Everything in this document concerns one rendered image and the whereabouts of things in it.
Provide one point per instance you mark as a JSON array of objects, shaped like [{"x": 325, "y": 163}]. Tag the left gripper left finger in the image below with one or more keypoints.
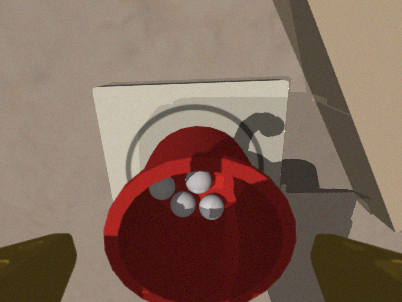
[{"x": 37, "y": 270}]

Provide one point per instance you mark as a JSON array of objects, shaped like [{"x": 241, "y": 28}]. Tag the grey sphere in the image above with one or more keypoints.
[
  {"x": 211, "y": 207},
  {"x": 183, "y": 204},
  {"x": 163, "y": 189},
  {"x": 198, "y": 182}
]

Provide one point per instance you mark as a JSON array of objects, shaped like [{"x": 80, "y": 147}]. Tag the tan rectangular block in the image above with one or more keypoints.
[{"x": 350, "y": 52}]

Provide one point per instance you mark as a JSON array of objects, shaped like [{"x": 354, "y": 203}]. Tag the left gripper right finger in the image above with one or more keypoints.
[{"x": 352, "y": 271}]

